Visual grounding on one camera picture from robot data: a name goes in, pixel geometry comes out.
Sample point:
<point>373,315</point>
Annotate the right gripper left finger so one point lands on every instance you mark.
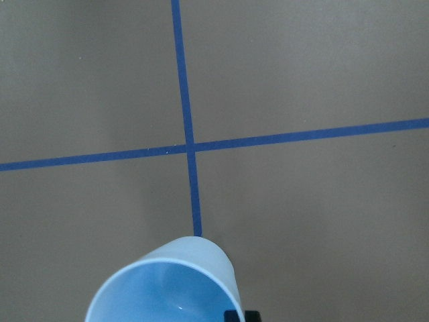
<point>231,316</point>

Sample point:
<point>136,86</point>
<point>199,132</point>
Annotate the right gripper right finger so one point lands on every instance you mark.
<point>252,316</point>

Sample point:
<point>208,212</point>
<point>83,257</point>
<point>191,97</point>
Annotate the blue cup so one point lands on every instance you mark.
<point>188,279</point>

